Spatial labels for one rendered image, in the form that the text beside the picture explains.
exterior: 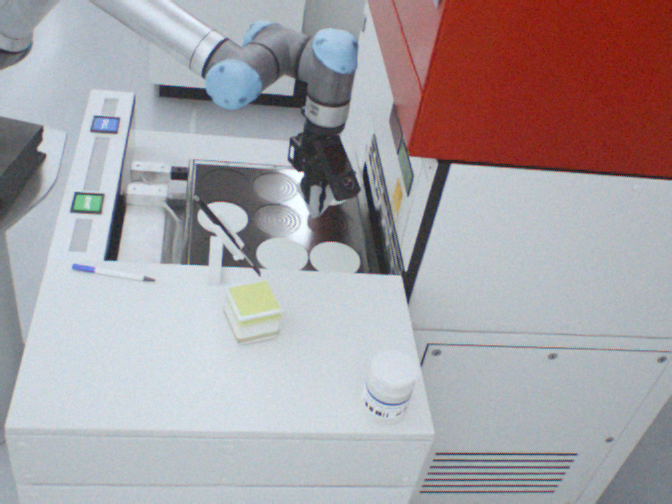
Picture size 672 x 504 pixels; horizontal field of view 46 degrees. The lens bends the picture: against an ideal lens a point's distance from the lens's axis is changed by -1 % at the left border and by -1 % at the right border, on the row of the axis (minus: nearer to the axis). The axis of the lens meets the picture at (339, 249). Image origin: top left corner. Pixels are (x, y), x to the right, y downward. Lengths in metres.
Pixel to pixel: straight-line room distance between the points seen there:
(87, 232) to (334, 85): 0.52
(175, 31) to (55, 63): 2.63
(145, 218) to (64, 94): 2.09
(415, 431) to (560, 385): 0.64
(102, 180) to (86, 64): 2.32
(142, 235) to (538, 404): 0.93
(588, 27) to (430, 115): 0.26
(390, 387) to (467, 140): 0.41
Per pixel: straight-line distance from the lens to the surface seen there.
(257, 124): 3.53
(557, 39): 1.24
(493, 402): 1.81
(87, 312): 1.34
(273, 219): 1.62
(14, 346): 2.20
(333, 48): 1.30
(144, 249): 1.57
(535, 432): 1.94
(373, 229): 1.69
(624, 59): 1.30
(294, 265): 1.53
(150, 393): 1.23
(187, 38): 1.28
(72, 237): 1.48
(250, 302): 1.26
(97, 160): 1.66
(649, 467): 2.69
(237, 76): 1.23
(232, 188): 1.69
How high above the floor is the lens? 1.94
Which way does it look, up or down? 41 degrees down
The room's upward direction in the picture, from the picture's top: 12 degrees clockwise
